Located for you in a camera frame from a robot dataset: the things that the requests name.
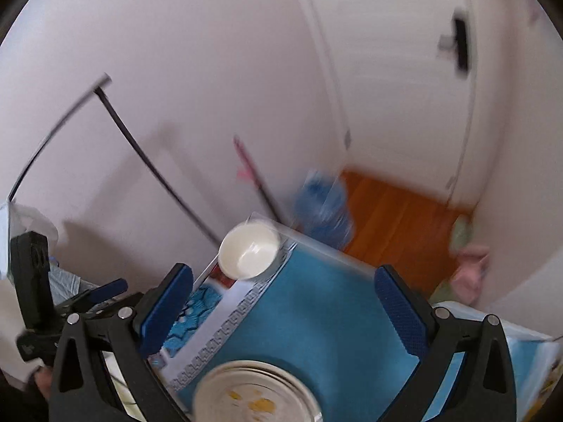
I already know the white ribbed bowl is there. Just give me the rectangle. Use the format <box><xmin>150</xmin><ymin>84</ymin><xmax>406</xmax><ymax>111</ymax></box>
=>
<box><xmin>217</xmin><ymin>221</ymin><xmax>282</xmax><ymax>280</ymax></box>

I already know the white duck cartoon plate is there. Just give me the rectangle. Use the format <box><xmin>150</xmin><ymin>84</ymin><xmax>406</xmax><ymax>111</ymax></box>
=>
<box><xmin>192</xmin><ymin>360</ymin><xmax>323</xmax><ymax>422</ymax></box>

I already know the person's left hand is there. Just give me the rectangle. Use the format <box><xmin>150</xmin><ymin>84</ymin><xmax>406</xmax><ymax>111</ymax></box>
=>
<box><xmin>31</xmin><ymin>367</ymin><xmax>52</xmax><ymax>400</ymax></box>

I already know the pink slipper near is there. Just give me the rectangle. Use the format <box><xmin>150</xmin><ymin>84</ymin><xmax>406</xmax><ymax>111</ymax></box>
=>
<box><xmin>450</xmin><ymin>244</ymin><xmax>489</xmax><ymax>305</ymax></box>

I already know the teal woven tablecloth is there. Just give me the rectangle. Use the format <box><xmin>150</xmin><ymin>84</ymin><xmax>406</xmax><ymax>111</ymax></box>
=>
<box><xmin>169</xmin><ymin>241</ymin><xmax>556</xmax><ymax>422</ymax></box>

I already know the blue water jug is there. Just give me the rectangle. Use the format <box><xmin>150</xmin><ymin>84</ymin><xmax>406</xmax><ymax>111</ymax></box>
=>
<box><xmin>294</xmin><ymin>171</ymin><xmax>354</xmax><ymax>250</ymax></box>

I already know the black metal stand pole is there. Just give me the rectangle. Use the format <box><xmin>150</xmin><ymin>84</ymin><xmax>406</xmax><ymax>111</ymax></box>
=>
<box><xmin>7</xmin><ymin>73</ymin><xmax>220</xmax><ymax>247</ymax></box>

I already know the white door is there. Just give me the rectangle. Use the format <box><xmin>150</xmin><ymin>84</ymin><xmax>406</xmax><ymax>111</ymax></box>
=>
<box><xmin>299</xmin><ymin>0</ymin><xmax>473</xmax><ymax>207</ymax></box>

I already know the black door handle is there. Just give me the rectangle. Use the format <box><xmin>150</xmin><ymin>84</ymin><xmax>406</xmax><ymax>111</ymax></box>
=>
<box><xmin>437</xmin><ymin>8</ymin><xmax>472</xmax><ymax>78</ymax></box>

